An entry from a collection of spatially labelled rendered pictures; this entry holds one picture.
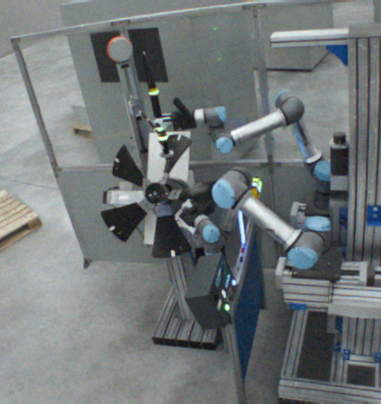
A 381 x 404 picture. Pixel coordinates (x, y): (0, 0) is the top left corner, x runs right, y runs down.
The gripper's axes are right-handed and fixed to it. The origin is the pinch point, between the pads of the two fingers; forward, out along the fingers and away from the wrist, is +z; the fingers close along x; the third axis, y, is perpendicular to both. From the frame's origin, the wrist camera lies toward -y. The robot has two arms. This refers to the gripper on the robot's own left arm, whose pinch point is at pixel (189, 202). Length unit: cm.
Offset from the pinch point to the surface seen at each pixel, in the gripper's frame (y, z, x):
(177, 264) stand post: 15, 26, 56
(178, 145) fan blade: -8.9, 21.9, -22.5
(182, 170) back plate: -9.5, 35.8, 0.6
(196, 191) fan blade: -6.6, 5.0, -1.1
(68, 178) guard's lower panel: 58, 139, 20
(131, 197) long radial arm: 25.0, 36.4, 2.6
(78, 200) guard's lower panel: 58, 137, 41
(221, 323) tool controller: 21, -80, 6
